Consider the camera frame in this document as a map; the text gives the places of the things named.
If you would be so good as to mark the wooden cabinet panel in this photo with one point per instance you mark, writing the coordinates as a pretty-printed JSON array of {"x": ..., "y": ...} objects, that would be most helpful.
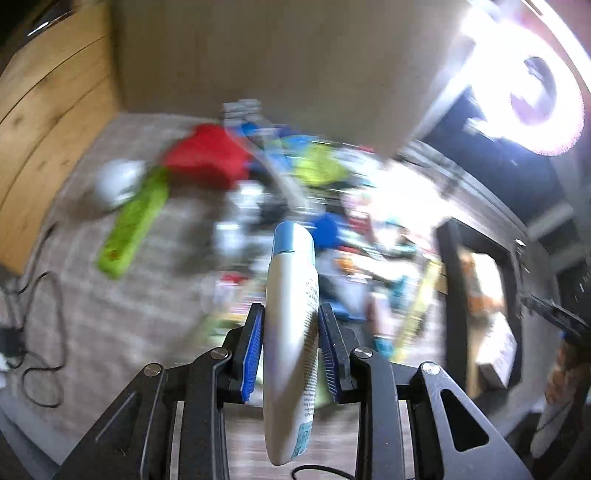
[{"x": 277, "y": 60}]

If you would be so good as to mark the person's right hand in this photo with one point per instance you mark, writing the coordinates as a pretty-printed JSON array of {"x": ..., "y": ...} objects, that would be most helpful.
[{"x": 563, "y": 369}]

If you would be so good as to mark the long green packet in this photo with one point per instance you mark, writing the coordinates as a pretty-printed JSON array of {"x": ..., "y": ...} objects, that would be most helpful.
[{"x": 131, "y": 226}]

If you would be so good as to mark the orange paper package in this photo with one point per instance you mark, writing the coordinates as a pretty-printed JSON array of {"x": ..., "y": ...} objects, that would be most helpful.
[{"x": 482, "y": 286}]

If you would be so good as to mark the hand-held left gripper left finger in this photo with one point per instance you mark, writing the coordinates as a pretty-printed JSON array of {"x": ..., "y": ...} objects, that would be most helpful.
[{"x": 251, "y": 355}]

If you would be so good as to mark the white lotion bottle blue cap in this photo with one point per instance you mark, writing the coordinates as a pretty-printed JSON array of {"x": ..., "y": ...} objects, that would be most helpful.
[{"x": 291, "y": 323}]

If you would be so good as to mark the grey white plug adapter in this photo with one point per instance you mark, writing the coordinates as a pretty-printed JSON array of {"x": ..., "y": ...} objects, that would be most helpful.
[{"x": 241, "y": 110}]

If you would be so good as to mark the white round toy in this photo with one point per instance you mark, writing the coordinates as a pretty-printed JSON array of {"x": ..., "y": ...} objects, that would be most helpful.
[{"x": 115, "y": 182}]

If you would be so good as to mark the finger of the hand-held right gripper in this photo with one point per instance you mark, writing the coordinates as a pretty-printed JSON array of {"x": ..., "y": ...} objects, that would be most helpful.
[{"x": 554, "y": 314}]

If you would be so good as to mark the red pouch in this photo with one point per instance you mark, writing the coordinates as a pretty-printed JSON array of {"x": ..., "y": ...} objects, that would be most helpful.
[{"x": 203, "y": 154}]

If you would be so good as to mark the light wood panel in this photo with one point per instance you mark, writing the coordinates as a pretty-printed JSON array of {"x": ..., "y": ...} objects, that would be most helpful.
[{"x": 46, "y": 115}]

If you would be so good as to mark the person's right forearm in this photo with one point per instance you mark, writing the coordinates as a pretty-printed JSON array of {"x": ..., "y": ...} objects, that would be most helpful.
[{"x": 549, "y": 429}]

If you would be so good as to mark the black power adapter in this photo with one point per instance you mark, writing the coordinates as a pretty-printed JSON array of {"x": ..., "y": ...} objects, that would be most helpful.
[{"x": 9, "y": 344}]

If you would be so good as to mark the yellow-brown cardboard strip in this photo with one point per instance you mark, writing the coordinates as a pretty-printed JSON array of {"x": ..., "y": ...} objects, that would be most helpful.
[{"x": 418, "y": 304}]

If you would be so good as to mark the black storage box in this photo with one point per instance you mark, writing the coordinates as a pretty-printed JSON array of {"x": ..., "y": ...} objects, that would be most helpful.
[{"x": 450, "y": 277}]

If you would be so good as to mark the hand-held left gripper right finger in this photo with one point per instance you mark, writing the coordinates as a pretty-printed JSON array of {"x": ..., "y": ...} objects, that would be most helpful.
[{"x": 328, "y": 355}]

